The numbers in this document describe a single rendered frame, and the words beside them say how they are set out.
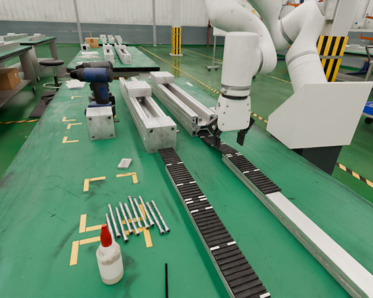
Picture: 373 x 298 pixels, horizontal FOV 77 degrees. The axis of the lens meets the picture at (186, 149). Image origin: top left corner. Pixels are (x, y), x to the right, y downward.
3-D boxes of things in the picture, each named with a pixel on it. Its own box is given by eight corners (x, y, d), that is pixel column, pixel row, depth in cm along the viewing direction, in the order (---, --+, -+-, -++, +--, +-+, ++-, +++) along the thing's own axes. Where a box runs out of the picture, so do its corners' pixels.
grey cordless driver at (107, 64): (118, 104, 127) (113, 61, 117) (79, 110, 117) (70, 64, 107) (113, 101, 133) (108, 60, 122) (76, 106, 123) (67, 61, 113)
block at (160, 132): (182, 149, 83) (183, 124, 79) (148, 154, 79) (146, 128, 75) (175, 138, 91) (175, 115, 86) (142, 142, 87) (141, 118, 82)
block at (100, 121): (122, 137, 91) (119, 113, 86) (90, 141, 87) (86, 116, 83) (119, 127, 99) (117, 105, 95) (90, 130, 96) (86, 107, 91)
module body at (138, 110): (169, 139, 90) (169, 118, 86) (142, 142, 87) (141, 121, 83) (135, 90, 156) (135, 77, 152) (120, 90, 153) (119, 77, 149)
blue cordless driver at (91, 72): (114, 120, 106) (108, 70, 96) (70, 119, 105) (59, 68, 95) (118, 115, 113) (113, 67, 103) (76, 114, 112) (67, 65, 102)
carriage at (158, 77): (174, 87, 141) (174, 75, 138) (156, 88, 137) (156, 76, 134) (167, 81, 154) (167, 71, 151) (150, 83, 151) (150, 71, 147)
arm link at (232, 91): (228, 88, 62) (227, 99, 63) (257, 86, 65) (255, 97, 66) (214, 81, 69) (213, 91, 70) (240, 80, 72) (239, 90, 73)
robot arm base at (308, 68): (317, 114, 103) (306, 77, 108) (356, 90, 85) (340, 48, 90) (279, 114, 98) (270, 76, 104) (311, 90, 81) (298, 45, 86)
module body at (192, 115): (214, 133, 96) (216, 114, 92) (191, 136, 93) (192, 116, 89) (163, 88, 162) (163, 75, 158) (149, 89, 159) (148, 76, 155)
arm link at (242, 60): (241, 80, 72) (215, 81, 69) (248, 31, 66) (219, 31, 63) (259, 86, 65) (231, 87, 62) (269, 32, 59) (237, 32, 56)
